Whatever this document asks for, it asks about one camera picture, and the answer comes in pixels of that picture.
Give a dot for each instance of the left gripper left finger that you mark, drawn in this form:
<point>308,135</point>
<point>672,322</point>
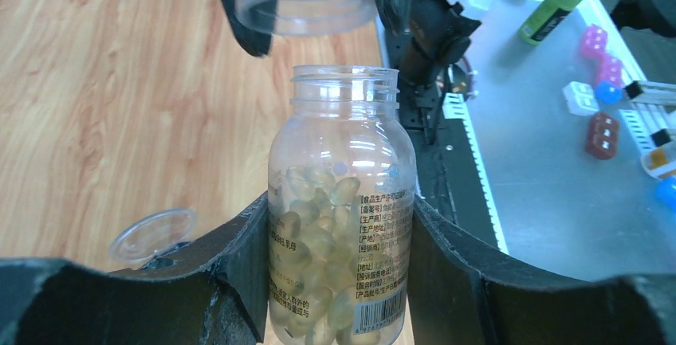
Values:
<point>212,291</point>

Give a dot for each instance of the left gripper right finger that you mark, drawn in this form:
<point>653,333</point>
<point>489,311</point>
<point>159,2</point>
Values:
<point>463,291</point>

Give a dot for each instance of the clear pill bottle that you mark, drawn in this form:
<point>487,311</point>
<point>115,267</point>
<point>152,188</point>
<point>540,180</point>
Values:
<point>341,192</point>

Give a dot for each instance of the green cylindrical bottle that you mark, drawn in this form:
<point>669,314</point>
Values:
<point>545,18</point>

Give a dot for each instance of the pink dice block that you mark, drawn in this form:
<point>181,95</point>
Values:
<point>593,43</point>

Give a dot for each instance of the dark red block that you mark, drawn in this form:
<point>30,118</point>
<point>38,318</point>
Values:
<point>602,136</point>

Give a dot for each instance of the white block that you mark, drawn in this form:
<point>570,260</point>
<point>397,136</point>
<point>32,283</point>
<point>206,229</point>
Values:
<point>580,99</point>

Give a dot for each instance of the blue round piece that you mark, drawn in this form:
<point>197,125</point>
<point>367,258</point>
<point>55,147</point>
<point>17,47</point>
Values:
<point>608,93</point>

